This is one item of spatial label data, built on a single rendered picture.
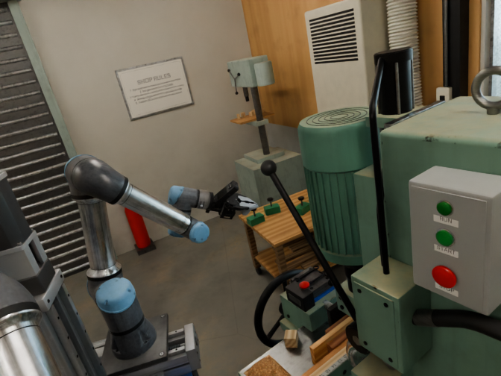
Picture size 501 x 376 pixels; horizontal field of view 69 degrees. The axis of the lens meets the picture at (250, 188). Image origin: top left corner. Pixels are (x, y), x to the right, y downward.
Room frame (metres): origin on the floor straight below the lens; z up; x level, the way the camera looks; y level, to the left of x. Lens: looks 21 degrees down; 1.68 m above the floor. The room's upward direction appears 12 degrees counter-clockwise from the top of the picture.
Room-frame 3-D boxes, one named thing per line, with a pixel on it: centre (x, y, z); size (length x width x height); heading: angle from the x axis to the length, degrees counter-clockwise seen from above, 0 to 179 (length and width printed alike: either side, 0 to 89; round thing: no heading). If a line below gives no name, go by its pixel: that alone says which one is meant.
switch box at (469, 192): (0.39, -0.25, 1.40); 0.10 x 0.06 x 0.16; 30
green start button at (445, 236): (0.37, -0.22, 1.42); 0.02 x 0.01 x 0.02; 30
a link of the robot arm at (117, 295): (1.03, 0.51, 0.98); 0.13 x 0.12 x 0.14; 33
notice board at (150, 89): (3.64, 0.67, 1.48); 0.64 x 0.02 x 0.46; 112
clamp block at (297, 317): (0.90, -0.11, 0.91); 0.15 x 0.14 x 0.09; 120
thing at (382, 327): (0.48, -0.18, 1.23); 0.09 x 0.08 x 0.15; 30
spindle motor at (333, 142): (0.74, -0.21, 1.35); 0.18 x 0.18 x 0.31
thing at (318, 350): (0.75, -0.16, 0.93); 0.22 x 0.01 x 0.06; 120
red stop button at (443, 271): (0.37, -0.21, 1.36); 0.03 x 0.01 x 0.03; 30
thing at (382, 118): (0.62, -0.28, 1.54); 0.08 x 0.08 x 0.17; 30
